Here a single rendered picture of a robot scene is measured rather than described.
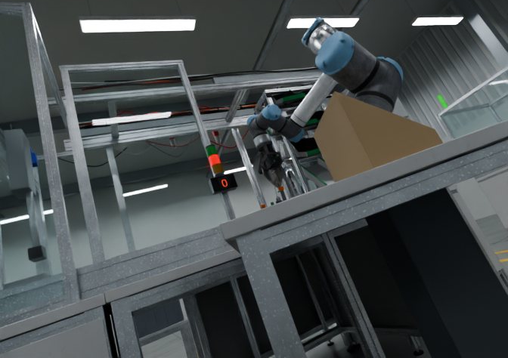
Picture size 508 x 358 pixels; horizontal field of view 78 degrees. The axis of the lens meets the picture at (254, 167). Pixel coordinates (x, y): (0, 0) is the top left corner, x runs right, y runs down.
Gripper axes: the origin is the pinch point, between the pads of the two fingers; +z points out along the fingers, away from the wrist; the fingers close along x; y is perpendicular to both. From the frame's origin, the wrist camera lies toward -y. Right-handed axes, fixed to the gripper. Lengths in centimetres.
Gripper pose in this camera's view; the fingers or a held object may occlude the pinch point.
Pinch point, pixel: (277, 186)
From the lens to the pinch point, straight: 143.4
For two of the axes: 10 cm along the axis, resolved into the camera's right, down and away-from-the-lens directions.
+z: 3.4, 8.9, -3.0
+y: 3.2, -4.1, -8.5
